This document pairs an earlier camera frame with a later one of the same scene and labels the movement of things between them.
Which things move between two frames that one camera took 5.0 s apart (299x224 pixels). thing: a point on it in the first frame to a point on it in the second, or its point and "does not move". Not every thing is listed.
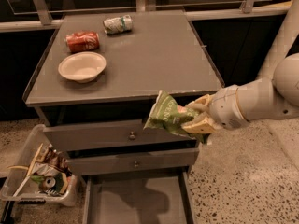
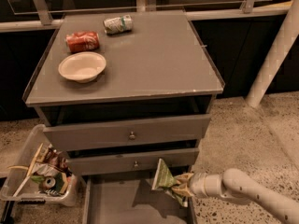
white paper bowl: x=82 y=67 does not move
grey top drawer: x=92 y=136 does not move
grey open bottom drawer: x=138 y=198 does not move
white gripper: x=224 y=106 to x=197 y=184
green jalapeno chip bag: x=168 y=115 to x=164 y=180
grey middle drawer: x=110 y=162 does not move
